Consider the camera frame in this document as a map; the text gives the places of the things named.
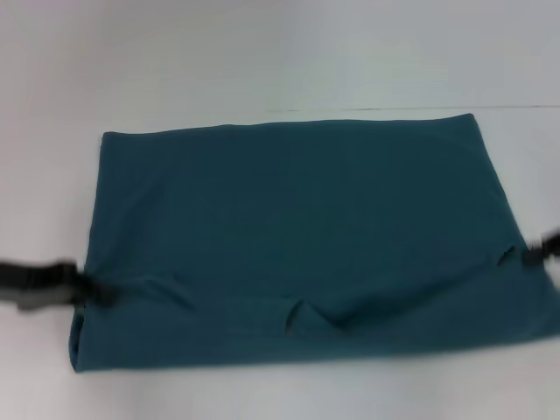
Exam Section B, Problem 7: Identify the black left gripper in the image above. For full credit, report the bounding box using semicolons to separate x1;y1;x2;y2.
0;258;118;314

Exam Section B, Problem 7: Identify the blue t-shirt with FREE print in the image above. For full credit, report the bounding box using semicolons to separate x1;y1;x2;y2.
69;112;560;374

